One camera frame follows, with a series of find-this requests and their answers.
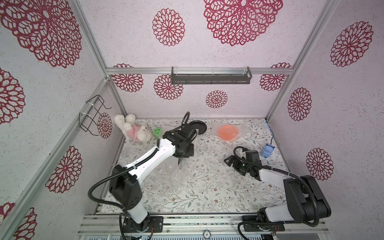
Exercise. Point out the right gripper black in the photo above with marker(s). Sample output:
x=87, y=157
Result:
x=236, y=163

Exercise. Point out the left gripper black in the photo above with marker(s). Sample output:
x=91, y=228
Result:
x=191, y=154

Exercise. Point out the dark grey plate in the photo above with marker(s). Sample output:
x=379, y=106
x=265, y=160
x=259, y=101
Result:
x=199, y=126

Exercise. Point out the clear bubble wrap sheet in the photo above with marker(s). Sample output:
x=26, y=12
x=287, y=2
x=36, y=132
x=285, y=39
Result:
x=173, y=172
x=209, y=186

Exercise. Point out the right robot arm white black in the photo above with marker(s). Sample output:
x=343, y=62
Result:
x=305, y=202

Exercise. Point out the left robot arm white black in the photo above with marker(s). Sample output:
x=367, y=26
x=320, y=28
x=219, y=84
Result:
x=125, y=182

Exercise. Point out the orange plate in bubble wrap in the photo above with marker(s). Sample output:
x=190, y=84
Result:
x=228, y=132

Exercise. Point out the green round toy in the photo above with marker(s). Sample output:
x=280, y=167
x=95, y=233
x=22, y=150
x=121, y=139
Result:
x=158, y=132

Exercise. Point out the white plush bunny pink dress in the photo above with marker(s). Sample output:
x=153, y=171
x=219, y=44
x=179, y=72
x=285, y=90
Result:
x=127, y=124

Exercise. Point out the blue toy with cord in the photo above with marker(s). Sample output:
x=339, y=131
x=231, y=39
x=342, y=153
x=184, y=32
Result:
x=269, y=148

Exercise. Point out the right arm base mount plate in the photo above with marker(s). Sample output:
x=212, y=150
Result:
x=254, y=224

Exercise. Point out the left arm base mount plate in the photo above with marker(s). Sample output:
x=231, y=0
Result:
x=150, y=224

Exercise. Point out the black wire wall basket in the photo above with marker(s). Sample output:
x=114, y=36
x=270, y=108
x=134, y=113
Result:
x=87, y=118

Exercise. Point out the aluminium front rail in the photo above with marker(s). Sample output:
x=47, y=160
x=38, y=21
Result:
x=194, y=224

